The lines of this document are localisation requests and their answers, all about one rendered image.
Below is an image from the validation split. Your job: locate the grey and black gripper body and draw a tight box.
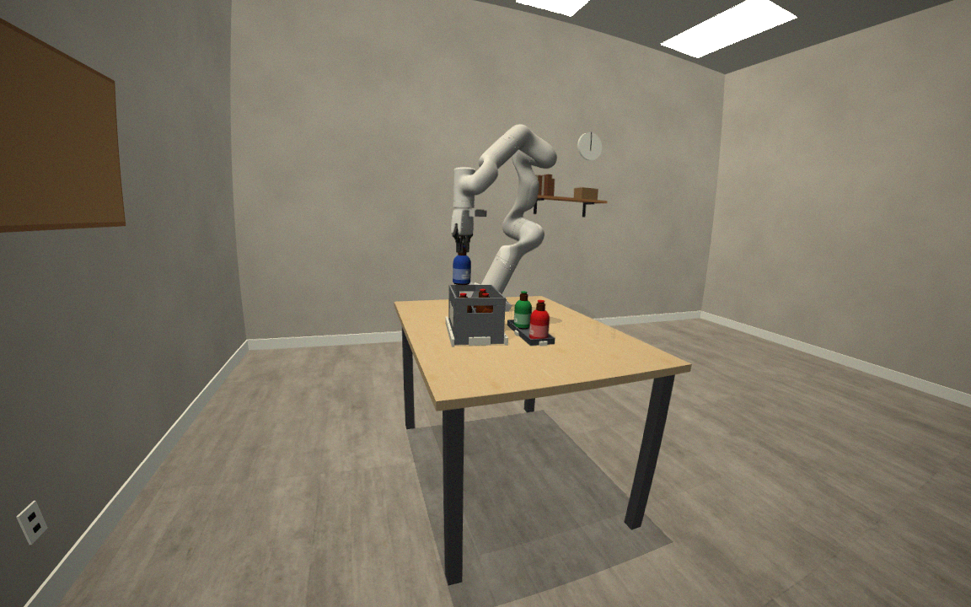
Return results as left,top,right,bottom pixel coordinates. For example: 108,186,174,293
451,209,474,235

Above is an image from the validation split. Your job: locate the blue bottle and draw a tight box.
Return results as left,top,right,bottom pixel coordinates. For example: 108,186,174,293
453,246,471,285

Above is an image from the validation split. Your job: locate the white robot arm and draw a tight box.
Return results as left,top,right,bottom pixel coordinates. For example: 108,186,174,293
453,125,557,294

